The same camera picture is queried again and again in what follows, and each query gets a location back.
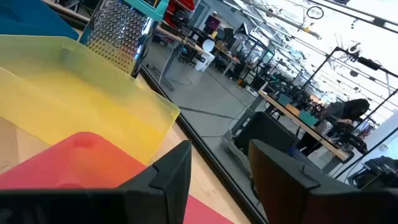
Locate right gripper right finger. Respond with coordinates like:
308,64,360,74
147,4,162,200
248,139,398,224

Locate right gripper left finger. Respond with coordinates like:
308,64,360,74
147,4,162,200
0,140,192,224

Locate parts shelf red bins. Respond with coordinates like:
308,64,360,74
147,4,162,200
164,0,196,28

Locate monitor purple screen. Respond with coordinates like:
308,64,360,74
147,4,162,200
204,14,221,32

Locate black bag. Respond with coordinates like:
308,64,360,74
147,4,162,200
347,155,398,190

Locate wooden workbench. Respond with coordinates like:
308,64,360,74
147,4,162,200
257,90,355,162

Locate teal box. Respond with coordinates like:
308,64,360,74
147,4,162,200
298,110,318,127
277,93,293,107

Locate person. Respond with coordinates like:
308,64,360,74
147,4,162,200
297,98,371,157

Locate red translucent plastic bin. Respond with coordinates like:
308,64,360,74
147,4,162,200
0,132,234,224

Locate yellow translucent plastic bin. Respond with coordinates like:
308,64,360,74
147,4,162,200
0,34,180,166

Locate black camera rig frame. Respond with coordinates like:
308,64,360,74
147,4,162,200
300,45,398,181

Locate metal box grater teal handle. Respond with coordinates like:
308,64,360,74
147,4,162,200
79,0,170,78

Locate white bucket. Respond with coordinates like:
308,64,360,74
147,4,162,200
194,51,216,73

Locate blue plastic bin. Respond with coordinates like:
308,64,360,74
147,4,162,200
0,0,80,40

